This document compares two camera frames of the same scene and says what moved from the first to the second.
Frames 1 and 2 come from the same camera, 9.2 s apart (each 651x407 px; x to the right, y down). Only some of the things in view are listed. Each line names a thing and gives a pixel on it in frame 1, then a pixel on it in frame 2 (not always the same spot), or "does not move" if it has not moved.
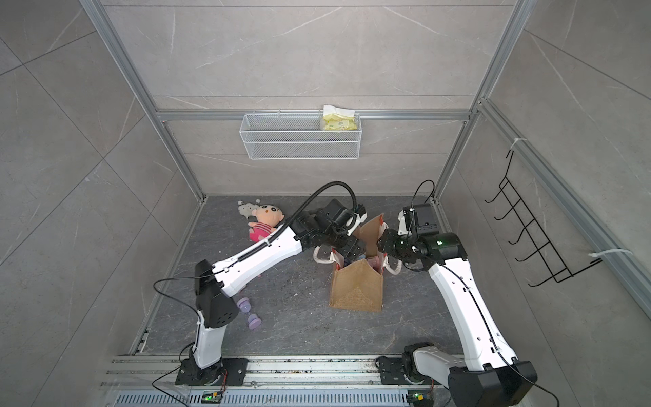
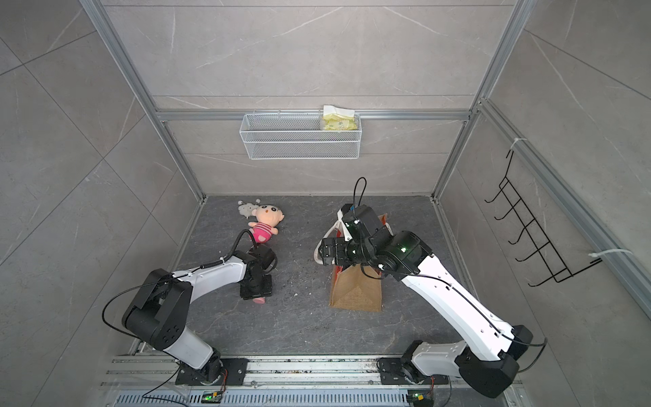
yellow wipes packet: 339,119 does not move
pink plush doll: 268,218 does not move
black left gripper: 348,251 -> 250,293
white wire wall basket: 297,137 does not move
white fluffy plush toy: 246,209 does not move
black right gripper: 389,237 -> 340,243
